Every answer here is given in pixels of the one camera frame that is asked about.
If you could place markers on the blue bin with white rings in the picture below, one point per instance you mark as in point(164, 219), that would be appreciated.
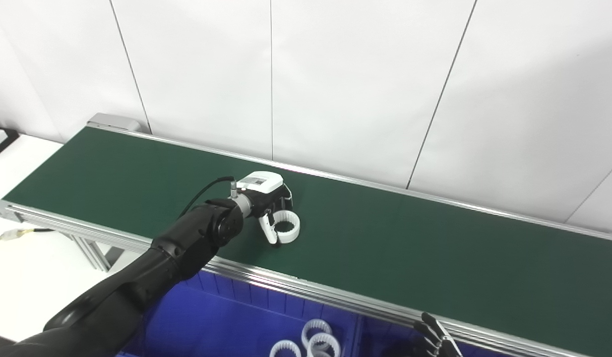
point(212, 322)

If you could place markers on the aluminium conveyor leg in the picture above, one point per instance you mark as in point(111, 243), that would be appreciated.
point(92, 250)

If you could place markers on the grey conveyor motor housing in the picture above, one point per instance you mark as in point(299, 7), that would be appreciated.
point(112, 121)

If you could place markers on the green conveyor belt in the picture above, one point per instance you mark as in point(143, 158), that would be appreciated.
point(410, 248)
point(296, 283)

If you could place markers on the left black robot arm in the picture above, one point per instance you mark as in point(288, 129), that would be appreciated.
point(182, 248)

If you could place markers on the blue bin with black parts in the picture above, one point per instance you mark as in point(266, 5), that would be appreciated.
point(385, 344)

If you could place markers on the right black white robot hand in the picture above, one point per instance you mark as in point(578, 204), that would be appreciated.
point(437, 339)

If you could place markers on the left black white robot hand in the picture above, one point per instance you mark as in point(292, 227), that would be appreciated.
point(261, 196)

